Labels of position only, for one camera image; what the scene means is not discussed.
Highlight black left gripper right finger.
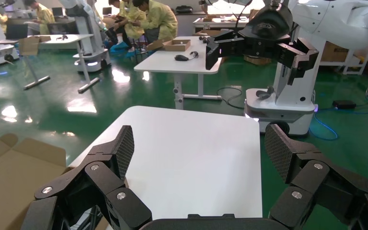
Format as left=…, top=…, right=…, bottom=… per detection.
left=264, top=123, right=368, bottom=230

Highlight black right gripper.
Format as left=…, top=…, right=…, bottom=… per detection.
left=205, top=2, right=320, bottom=86

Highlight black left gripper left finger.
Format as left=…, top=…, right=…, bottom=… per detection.
left=20, top=125, right=153, bottom=230

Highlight low cardboard box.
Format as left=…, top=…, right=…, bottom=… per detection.
left=243, top=55, right=273, bottom=66

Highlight flat cardboard box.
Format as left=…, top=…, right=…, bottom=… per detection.
left=193, top=29, right=226, bottom=37

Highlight cardboard box under shelf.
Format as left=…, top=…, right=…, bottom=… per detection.
left=320, top=41, right=350, bottom=63

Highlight open shallow cardboard box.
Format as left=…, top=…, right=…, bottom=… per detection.
left=146, top=38, right=192, bottom=52

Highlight white table with hanging box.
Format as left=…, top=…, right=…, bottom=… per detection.
left=19, top=34, right=102, bottom=94

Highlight open cardboard box with flap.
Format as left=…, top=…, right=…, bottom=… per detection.
left=18, top=35, right=52, bottom=57

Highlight white cluttered table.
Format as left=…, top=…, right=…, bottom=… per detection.
left=192, top=16, right=251, bottom=33

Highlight white robot torso and base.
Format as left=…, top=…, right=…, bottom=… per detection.
left=244, top=32, right=327, bottom=137

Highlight black power adapter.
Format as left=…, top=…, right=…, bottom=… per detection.
left=332, top=100, right=357, bottom=111

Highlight black carrying case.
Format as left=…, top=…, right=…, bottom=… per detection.
left=175, top=5, right=194, bottom=14

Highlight white table with mouse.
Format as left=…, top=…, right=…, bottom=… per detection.
left=134, top=35, right=223, bottom=111

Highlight large brown cardboard carton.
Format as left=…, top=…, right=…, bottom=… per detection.
left=0, top=133, right=74, bottom=230

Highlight bending person in yellow coat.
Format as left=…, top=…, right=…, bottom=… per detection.
left=132, top=0, right=179, bottom=45

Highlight black stool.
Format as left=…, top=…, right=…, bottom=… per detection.
left=130, top=35, right=150, bottom=62

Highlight seated person in yellow coat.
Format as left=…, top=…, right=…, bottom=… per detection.
left=105, top=0, right=147, bottom=51

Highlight seated person grey trousers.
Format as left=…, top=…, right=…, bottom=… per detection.
left=23, top=0, right=56, bottom=35

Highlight blue cable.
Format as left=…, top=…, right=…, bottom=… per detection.
left=308, top=95, right=368, bottom=141

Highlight thin black floor cable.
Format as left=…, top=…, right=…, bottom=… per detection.
left=216, top=87, right=245, bottom=111

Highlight white shelf frame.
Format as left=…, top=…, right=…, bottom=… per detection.
left=319, top=41, right=368, bottom=76

